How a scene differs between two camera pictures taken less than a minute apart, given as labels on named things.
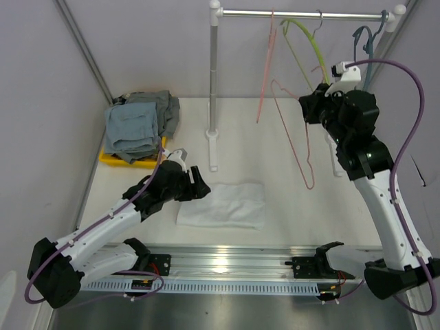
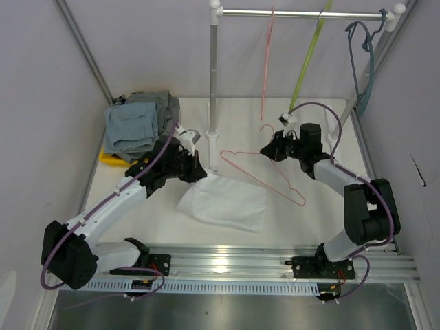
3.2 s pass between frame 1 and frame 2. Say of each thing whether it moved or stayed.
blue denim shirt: stayed
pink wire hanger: moved
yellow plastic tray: stayed
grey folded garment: stayed
